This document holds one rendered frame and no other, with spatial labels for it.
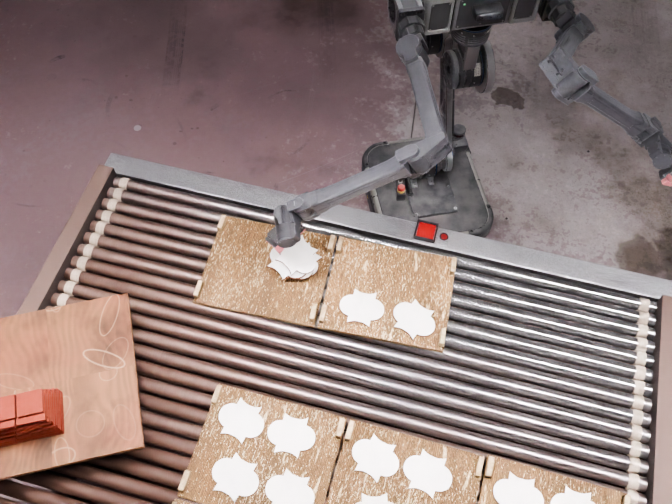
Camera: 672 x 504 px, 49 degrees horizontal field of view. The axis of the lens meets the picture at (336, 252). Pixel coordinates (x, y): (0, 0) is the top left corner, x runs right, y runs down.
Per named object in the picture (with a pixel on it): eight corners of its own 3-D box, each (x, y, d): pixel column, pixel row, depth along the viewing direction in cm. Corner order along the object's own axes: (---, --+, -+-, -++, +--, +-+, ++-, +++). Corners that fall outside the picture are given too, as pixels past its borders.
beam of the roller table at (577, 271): (114, 161, 280) (110, 152, 274) (670, 289, 253) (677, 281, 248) (105, 179, 275) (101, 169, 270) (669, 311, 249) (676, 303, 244)
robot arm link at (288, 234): (315, 207, 228) (302, 195, 221) (320, 239, 223) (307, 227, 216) (282, 221, 232) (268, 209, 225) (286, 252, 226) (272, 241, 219)
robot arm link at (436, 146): (460, 161, 212) (449, 143, 203) (417, 178, 216) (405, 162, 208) (427, 49, 233) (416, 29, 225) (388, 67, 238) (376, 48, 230)
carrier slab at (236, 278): (223, 217, 259) (223, 215, 258) (336, 238, 255) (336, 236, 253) (193, 304, 242) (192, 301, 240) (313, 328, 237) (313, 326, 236)
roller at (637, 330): (108, 202, 268) (105, 194, 263) (650, 331, 243) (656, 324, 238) (102, 212, 265) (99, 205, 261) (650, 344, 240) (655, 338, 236)
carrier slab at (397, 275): (339, 239, 255) (339, 236, 253) (456, 260, 251) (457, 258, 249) (317, 328, 237) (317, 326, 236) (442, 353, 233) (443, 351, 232)
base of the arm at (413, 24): (420, 34, 240) (424, 5, 230) (426, 52, 236) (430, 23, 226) (394, 38, 239) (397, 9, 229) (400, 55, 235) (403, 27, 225)
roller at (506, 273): (119, 180, 273) (116, 172, 268) (652, 305, 248) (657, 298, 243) (114, 191, 270) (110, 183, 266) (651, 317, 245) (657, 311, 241)
